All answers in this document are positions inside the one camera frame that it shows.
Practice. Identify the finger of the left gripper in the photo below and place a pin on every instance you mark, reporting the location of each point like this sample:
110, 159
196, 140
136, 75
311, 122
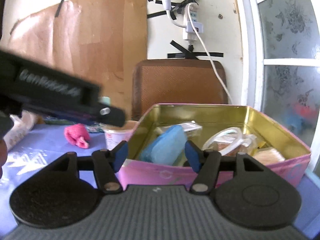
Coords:
110, 113

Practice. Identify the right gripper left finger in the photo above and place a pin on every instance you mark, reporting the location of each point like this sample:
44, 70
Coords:
106, 163

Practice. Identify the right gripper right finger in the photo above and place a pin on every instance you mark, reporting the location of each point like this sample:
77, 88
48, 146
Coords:
205, 164

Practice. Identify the small patterned tissue pack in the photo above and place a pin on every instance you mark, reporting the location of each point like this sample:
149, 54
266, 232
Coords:
94, 129

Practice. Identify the clear tape roll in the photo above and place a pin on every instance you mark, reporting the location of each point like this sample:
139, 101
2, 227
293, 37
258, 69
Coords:
210, 145

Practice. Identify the pink fluffy cloth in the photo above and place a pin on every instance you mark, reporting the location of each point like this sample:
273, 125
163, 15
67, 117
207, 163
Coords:
77, 135

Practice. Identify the white plastic case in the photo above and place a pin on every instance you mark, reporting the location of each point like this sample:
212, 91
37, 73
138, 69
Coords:
190, 128

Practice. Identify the blue pouch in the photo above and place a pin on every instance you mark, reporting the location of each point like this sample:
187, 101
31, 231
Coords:
166, 148

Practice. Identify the yellow utility knife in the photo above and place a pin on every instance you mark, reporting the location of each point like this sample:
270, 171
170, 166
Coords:
258, 145

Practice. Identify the cotton swabs bag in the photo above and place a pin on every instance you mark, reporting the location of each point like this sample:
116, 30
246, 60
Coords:
268, 156

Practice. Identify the cake snack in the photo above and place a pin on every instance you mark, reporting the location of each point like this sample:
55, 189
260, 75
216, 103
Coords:
230, 145

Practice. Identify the person right hand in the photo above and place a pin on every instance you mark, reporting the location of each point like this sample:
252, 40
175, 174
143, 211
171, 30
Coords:
3, 155

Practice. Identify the green frosted mug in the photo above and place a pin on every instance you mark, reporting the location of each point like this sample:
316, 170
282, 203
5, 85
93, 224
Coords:
105, 100

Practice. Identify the white tin can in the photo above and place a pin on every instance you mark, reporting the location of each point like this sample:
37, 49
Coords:
114, 135

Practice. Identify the large white tissue pack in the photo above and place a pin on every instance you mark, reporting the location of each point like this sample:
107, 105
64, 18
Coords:
22, 126

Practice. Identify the pink macaron tin box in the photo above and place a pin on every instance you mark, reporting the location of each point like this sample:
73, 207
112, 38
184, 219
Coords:
213, 119

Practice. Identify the blue patterned tablecloth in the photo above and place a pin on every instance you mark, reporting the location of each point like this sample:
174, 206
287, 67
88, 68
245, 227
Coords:
49, 141

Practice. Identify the brown woven tray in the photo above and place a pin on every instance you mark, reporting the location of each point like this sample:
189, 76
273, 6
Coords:
174, 81

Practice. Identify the white power strip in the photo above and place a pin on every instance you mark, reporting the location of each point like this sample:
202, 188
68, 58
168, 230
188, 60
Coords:
189, 34

